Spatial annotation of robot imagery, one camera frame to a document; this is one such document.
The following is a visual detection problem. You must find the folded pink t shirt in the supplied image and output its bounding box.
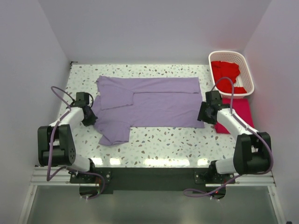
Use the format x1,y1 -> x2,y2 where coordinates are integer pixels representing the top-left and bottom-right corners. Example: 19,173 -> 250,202
214,98 -> 255,134

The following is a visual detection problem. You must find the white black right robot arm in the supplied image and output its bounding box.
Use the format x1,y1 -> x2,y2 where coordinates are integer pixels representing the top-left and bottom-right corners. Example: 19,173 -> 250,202
198,91 -> 274,175

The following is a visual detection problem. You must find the red t shirt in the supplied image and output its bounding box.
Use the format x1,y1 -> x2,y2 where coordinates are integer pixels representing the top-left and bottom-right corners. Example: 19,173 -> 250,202
211,61 -> 240,93

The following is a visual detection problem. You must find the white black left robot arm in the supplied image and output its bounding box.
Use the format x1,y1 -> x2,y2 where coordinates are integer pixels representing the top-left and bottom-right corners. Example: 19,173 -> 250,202
37,92 -> 97,176

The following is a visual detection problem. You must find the purple t shirt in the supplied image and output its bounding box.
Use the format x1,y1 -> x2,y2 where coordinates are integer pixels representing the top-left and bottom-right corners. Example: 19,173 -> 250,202
93,76 -> 204,146

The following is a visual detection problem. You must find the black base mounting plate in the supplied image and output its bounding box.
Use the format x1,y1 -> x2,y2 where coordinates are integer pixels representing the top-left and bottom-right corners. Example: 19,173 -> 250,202
69,168 -> 235,199

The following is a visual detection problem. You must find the white perforated plastic basket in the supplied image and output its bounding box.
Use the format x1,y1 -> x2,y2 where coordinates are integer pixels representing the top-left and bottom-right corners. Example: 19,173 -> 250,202
208,50 -> 255,98

